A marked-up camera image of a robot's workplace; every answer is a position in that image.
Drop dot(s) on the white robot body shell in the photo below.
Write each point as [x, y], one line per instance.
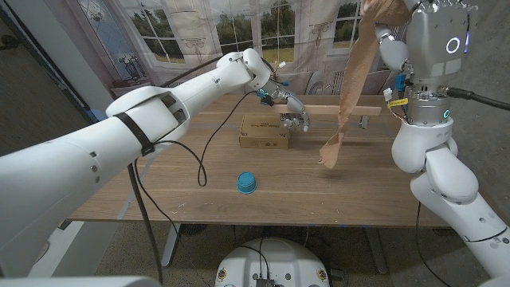
[79, 282]

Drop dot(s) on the printed window backdrop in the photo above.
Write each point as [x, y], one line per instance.
[279, 24]

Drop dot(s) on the blue plastic cup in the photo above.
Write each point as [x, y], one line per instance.
[246, 183]

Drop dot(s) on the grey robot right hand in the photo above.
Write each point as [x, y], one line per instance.
[438, 40]

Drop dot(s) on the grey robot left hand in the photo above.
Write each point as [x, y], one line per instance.
[295, 105]

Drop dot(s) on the grey table leg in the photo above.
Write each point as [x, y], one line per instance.
[376, 251]
[171, 243]

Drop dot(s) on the brown cardboard box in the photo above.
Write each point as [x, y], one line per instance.
[265, 137]

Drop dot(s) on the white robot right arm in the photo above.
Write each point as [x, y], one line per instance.
[446, 179]

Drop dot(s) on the long wooden board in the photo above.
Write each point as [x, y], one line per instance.
[322, 110]

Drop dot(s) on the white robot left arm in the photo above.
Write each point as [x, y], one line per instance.
[79, 167]

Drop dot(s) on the white robot torso base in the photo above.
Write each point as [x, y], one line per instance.
[287, 259]

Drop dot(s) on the beige elastic arm wrap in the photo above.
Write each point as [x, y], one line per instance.
[358, 68]

